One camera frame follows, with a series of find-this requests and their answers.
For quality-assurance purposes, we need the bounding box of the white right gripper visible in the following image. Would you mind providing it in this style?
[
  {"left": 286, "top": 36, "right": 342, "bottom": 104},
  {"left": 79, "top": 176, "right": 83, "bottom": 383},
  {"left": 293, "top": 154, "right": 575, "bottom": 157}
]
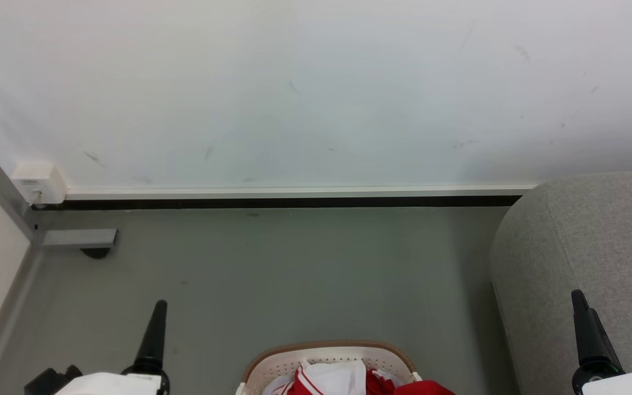
[{"left": 571, "top": 290, "right": 632, "bottom": 395}]

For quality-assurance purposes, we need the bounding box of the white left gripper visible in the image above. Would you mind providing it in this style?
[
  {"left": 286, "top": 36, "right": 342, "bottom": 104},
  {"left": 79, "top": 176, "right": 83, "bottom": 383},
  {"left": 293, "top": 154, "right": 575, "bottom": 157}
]
[{"left": 55, "top": 300, "right": 170, "bottom": 395}]

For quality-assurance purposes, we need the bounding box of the red and white garment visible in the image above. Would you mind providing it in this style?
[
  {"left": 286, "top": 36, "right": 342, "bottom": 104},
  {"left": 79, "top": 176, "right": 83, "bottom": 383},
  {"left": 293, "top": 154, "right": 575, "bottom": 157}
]
[{"left": 286, "top": 359, "right": 456, "bottom": 395}]

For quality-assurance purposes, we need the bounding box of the grey fabric sofa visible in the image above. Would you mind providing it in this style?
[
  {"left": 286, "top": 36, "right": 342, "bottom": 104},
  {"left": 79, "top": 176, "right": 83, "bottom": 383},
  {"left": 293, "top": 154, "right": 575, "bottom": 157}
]
[{"left": 489, "top": 171, "right": 632, "bottom": 395}]

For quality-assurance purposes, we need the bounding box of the white perforated laundry basket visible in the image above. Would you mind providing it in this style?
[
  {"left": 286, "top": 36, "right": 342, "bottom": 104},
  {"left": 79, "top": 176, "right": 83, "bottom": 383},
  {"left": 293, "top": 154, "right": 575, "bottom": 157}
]
[{"left": 235, "top": 340, "right": 424, "bottom": 395}]

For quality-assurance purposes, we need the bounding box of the black skirting strip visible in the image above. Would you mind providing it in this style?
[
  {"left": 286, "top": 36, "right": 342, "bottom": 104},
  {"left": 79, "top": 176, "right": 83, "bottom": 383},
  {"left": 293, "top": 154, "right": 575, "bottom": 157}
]
[{"left": 33, "top": 196, "right": 523, "bottom": 211}]

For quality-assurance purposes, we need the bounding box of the grey metal foot bracket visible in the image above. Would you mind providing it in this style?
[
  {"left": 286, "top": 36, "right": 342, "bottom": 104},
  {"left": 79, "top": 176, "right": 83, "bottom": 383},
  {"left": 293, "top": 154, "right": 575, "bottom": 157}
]
[{"left": 42, "top": 229, "right": 119, "bottom": 249}]

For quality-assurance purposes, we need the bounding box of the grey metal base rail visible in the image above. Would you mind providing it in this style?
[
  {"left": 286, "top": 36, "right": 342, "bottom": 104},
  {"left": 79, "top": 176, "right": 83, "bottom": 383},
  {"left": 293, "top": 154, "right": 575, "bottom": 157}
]
[{"left": 0, "top": 246, "right": 43, "bottom": 395}]

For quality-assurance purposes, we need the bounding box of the white wall socket box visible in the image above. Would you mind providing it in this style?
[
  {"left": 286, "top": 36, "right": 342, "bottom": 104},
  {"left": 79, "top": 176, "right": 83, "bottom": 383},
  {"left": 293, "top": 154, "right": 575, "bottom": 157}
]
[{"left": 12, "top": 161, "right": 68, "bottom": 206}]

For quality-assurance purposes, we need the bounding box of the white wall cable trunking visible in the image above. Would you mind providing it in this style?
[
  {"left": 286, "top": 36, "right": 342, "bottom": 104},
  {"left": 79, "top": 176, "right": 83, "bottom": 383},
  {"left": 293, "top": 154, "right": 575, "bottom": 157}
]
[{"left": 65, "top": 184, "right": 539, "bottom": 201}]

